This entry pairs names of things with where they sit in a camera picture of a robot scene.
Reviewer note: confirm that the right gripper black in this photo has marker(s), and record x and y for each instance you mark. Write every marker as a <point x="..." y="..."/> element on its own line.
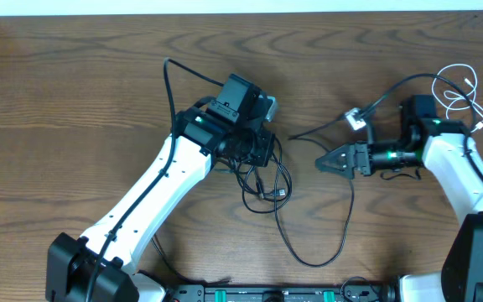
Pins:
<point x="363" y="163"/>

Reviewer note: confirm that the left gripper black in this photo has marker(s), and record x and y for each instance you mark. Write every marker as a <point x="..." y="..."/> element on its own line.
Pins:
<point x="266" y="144"/>

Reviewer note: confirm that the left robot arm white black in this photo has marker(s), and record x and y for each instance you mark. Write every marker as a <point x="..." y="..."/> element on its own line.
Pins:
<point x="102" y="263"/>

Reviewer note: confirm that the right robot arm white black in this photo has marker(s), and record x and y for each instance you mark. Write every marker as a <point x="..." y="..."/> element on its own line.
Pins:
<point x="446" y="150"/>

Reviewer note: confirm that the black mounting rail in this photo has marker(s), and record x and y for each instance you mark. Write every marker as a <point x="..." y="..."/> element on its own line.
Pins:
<point x="356" y="292"/>

